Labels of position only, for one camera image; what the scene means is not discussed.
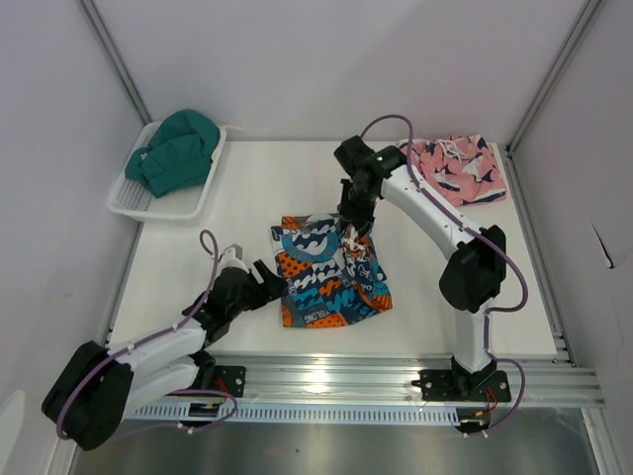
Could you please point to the slotted white cable duct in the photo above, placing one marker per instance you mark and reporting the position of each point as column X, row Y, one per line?
column 408, row 415

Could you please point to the right aluminium frame post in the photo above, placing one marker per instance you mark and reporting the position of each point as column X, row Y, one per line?
column 562, row 60

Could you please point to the left aluminium frame post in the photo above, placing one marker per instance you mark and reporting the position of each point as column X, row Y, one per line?
column 112, row 53

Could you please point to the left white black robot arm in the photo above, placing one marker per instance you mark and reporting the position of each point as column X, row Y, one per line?
column 99, row 387

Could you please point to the blue patterned shorts pile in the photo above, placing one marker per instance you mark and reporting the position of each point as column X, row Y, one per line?
column 334, row 278

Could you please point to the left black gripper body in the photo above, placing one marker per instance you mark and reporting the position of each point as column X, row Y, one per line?
column 246, row 302

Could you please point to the aluminium frame post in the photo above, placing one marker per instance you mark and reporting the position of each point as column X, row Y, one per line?
column 562, row 60
column 112, row 53

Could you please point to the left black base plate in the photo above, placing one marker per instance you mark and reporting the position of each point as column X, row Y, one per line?
column 226, row 378

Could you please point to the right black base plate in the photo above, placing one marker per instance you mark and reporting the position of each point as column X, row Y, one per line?
column 443, row 385

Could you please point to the teal green shorts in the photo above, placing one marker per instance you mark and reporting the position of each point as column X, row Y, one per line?
column 178, row 156

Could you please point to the white plastic basket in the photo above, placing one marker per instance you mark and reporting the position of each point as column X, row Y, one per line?
column 130, row 199

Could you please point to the aluminium mounting rail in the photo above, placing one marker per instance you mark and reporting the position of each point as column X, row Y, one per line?
column 386, row 380

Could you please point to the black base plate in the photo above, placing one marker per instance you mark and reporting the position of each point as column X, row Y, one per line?
column 443, row 385
column 226, row 378

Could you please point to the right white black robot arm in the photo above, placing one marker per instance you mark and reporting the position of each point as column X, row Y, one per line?
column 474, row 267

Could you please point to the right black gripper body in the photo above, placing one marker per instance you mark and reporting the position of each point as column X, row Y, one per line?
column 353, row 193

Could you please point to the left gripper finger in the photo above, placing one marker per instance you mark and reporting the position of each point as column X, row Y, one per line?
column 268, row 276
column 269, row 291

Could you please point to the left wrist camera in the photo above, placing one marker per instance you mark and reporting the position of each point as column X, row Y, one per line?
column 231, row 257

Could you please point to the pink shark print shorts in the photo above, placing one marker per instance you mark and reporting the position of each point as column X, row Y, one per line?
column 463, row 169

